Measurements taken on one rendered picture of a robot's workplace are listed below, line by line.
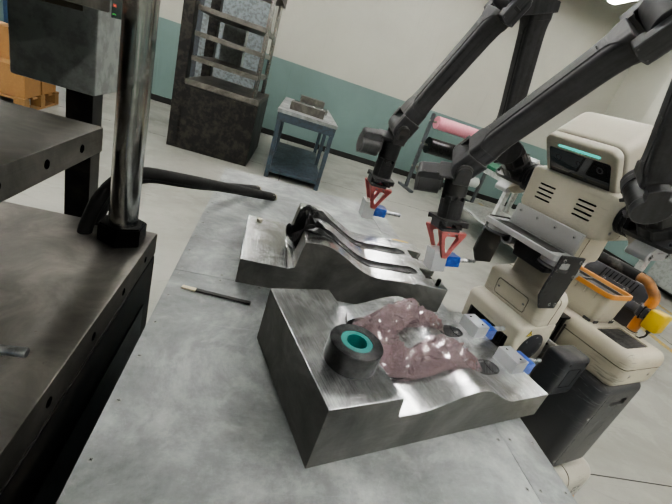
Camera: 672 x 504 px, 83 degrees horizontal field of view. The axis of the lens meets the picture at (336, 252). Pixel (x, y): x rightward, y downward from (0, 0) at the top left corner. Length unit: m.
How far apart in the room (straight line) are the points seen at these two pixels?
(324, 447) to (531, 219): 0.91
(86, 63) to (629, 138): 1.22
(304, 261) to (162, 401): 0.41
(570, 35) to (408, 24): 2.93
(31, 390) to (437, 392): 0.56
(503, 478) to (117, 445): 0.55
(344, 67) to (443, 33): 1.79
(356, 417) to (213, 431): 0.19
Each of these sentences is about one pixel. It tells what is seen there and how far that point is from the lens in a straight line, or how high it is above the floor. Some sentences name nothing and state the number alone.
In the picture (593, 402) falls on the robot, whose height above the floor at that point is 0.62.
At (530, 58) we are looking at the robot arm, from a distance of 1.19.
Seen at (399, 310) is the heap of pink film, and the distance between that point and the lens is 0.74.
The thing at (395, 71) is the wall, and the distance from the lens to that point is 7.53.
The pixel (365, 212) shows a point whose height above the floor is 0.93.
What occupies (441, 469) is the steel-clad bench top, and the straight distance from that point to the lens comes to 0.67.
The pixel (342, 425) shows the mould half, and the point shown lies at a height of 0.88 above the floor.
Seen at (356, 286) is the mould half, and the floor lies 0.85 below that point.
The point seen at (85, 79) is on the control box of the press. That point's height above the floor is 1.10.
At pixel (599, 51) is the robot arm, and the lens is 0.81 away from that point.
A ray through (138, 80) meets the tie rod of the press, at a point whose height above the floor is 1.14.
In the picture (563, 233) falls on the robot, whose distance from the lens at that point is 1.18.
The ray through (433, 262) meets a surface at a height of 0.93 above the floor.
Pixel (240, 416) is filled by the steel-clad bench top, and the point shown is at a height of 0.80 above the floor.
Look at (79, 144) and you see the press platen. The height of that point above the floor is 1.03.
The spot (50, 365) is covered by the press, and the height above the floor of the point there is 0.78.
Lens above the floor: 1.26
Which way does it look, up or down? 23 degrees down
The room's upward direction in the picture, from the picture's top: 19 degrees clockwise
